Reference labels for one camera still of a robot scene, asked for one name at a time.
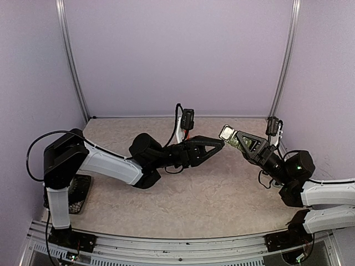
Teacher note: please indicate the front aluminium rail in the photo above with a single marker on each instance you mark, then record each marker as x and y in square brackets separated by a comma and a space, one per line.
[118, 250]

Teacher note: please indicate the black square tray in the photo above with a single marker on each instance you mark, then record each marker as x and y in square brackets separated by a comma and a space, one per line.
[77, 193]

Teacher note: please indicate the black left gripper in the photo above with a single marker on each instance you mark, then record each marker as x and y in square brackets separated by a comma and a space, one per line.
[191, 156]

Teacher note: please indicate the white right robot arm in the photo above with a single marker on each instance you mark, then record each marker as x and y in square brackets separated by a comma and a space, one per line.
[323, 205]

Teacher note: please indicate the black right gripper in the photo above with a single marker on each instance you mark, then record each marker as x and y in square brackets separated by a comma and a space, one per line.
[258, 143]

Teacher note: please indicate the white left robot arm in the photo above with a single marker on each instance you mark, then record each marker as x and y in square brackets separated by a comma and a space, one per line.
[71, 153]

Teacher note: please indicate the left aluminium frame post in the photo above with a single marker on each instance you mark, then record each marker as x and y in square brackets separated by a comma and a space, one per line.
[60, 7]

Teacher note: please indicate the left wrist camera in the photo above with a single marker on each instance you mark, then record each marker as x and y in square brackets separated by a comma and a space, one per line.
[184, 122]

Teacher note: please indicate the right aluminium frame post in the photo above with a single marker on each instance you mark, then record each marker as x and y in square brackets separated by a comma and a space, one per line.
[292, 29]

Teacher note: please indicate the aluminium frame post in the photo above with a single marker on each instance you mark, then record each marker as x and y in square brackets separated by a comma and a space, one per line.
[292, 29]
[60, 7]

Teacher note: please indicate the green pill organizer box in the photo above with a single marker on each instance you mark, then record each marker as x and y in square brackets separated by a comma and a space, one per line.
[228, 135]

